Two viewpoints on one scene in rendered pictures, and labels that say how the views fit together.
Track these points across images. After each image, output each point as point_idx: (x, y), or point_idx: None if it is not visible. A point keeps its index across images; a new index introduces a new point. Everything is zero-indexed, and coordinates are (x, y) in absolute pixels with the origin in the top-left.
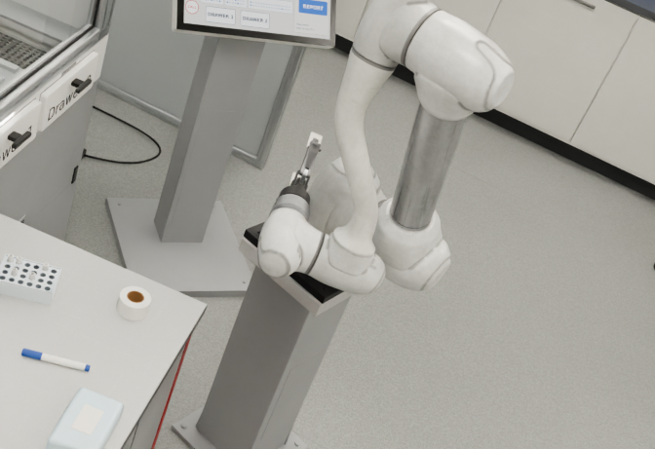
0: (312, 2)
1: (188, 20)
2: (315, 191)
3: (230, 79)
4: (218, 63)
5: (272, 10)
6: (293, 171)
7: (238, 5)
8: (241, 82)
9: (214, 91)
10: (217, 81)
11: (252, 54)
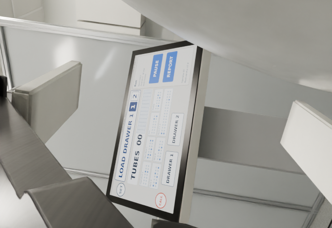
0: (166, 68)
1: (171, 207)
2: (320, 67)
3: (260, 140)
4: (241, 155)
5: (169, 110)
6: (281, 143)
7: (163, 147)
8: (264, 128)
9: (275, 156)
10: (263, 154)
11: (229, 119)
